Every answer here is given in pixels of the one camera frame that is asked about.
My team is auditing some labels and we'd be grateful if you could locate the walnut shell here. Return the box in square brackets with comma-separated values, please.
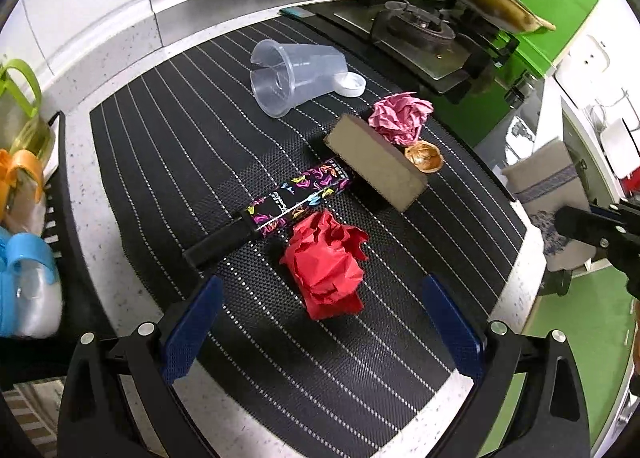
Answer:
[405, 140, 444, 174]

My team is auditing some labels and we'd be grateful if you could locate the red paper ball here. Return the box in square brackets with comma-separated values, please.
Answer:
[281, 210, 369, 320]

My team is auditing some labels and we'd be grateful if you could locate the white bottle cap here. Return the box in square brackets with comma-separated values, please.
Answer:
[333, 72, 367, 98]

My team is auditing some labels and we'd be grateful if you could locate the grey blue dish towel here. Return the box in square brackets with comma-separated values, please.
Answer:
[502, 138, 596, 271]

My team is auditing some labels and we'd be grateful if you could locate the blue lidded jar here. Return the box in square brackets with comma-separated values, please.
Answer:
[1, 228, 63, 339]

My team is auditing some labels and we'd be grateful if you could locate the tan sponge block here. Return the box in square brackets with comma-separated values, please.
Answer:
[324, 114, 427, 213]

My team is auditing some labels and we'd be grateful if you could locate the pink crumpled paper ball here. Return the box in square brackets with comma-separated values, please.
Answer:
[368, 92, 434, 147]

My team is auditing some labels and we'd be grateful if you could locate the gas stove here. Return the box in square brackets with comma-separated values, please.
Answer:
[306, 0, 520, 103]

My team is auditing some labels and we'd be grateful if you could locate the orange lidded jar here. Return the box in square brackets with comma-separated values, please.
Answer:
[1, 149, 46, 236]

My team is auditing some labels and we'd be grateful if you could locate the black striped table mat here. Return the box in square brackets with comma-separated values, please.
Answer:
[90, 17, 526, 457]

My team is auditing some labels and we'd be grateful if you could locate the floral sheathed knife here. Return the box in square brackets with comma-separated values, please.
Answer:
[183, 159, 350, 271]

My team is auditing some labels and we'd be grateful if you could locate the green lidded jar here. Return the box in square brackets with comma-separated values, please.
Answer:
[1, 59, 55, 164]

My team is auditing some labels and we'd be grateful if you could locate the clear plastic measuring cup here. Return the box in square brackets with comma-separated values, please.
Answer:
[250, 40, 347, 119]

